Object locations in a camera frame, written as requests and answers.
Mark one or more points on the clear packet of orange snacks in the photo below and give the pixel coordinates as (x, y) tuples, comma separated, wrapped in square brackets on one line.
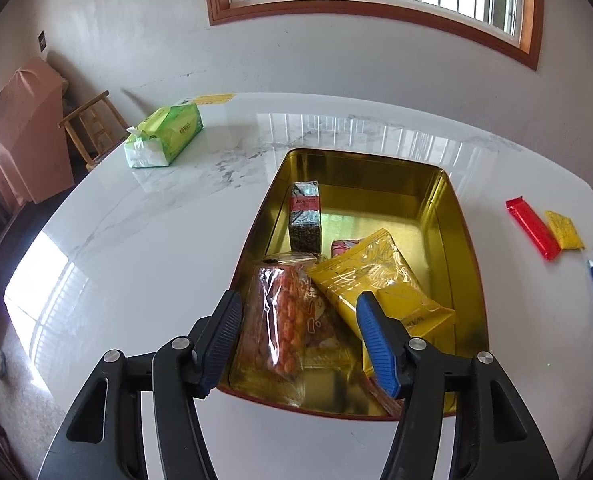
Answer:
[(286, 320)]

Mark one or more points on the wooden framed window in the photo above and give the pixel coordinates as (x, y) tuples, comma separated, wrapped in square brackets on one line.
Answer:
[(376, 5)]

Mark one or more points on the yellow table sticker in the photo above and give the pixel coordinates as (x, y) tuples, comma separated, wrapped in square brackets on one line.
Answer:
[(214, 98)]

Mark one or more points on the pink covered furniture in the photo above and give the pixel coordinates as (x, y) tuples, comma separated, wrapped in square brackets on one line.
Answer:
[(24, 130)]

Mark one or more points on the wooden chair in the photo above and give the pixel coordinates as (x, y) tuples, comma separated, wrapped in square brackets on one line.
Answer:
[(94, 130)]

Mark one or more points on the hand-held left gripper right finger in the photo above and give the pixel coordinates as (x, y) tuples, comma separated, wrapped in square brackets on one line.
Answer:
[(376, 350)]

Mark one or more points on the small yellow snack packet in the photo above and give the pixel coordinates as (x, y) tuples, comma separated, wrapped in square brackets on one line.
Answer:
[(565, 230)]

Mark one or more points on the red snack bar packet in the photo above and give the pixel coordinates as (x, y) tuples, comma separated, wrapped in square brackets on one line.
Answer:
[(534, 230)]

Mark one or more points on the wall switch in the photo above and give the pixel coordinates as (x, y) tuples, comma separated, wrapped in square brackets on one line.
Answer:
[(42, 41)]

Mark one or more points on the gold metal tray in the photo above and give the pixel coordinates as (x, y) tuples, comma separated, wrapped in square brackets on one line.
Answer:
[(376, 195)]

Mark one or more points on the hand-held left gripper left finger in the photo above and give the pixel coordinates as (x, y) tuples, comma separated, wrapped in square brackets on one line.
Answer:
[(224, 340)]

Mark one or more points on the large yellow snack packet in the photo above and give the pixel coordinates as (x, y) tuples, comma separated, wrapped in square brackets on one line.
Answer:
[(376, 275)]

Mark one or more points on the pink snack packet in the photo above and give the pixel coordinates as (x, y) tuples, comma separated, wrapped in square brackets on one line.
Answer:
[(344, 247)]

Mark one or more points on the dark packet with red label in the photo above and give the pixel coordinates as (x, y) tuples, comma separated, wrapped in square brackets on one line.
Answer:
[(305, 220)]

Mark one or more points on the green tissue pack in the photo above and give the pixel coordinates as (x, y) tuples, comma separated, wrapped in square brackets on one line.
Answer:
[(169, 132)]

